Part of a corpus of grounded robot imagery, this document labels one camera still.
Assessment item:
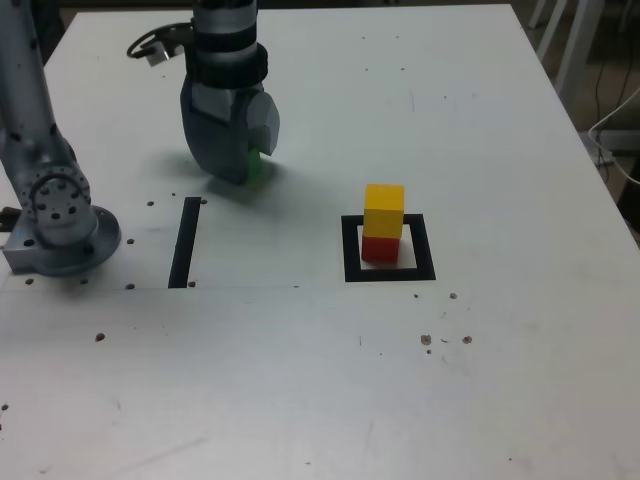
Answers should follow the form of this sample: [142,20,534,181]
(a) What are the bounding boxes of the black tape square outline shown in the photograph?
[340,213,437,284]

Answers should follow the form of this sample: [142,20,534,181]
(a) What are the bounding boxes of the black camera cable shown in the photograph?
[126,20,196,66]

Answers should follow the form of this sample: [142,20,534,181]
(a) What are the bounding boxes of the white cable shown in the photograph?
[588,87,640,185]

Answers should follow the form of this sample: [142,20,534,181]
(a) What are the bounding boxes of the black tape strip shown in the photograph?
[167,196,202,290]

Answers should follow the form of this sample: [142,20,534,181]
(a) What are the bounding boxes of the green cube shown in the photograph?
[247,144,264,181]

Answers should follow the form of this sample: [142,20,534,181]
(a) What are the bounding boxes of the red cube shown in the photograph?
[360,233,401,264]

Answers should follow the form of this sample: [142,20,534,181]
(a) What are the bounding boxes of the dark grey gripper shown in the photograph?
[179,74,282,187]

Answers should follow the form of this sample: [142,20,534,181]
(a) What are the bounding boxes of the yellow cube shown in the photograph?
[363,183,406,239]

